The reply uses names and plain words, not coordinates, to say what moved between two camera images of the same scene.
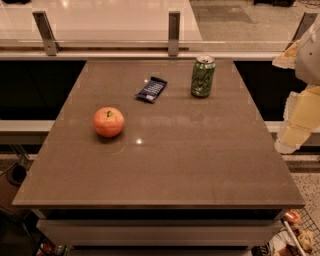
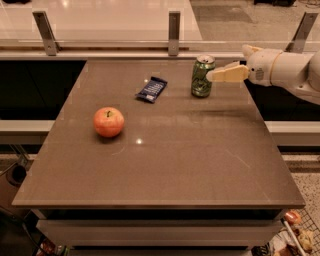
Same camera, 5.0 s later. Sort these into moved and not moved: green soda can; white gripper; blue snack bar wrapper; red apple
Moved: white gripper
Not moved: red apple; green soda can; blue snack bar wrapper
